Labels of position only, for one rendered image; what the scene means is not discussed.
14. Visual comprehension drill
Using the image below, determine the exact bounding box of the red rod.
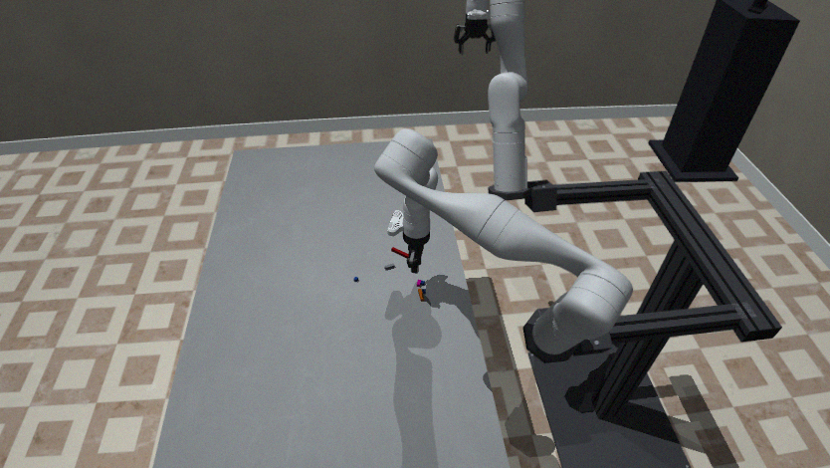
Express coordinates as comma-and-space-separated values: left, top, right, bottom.
391, 247, 409, 258

